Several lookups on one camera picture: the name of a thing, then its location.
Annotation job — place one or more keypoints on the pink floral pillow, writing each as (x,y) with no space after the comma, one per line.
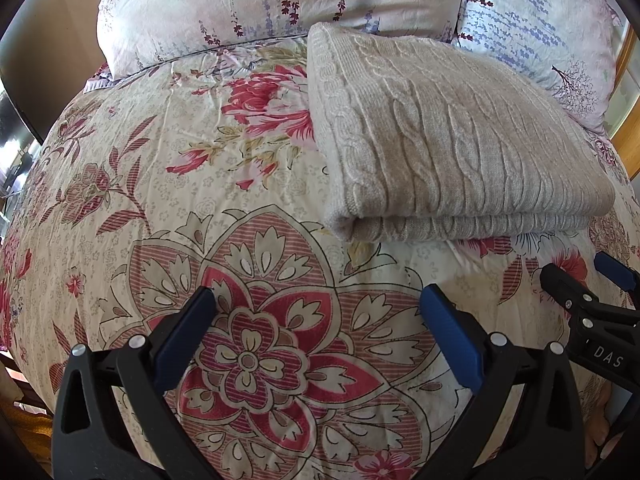
(270,5)

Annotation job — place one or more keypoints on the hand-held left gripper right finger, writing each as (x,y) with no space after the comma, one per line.
(450,335)

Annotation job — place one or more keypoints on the orange cloth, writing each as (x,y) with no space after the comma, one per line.
(32,427)

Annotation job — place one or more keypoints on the floral bed quilt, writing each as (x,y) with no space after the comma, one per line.
(240,240)

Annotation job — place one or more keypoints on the person's right hand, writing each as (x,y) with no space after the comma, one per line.
(602,430)

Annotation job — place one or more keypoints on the pale blue lavender-print pillow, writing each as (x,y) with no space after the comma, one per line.
(540,35)

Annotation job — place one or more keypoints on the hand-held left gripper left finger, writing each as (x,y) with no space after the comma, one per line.
(186,340)

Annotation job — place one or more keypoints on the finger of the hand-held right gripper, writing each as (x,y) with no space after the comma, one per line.
(619,271)
(562,286)

